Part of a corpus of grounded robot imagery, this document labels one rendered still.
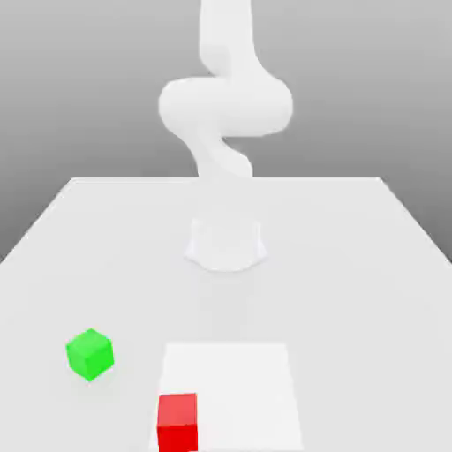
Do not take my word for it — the small green cube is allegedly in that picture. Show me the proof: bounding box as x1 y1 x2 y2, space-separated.
65 328 116 383

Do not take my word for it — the small red cube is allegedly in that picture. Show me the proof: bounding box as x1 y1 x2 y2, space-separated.
156 392 199 452

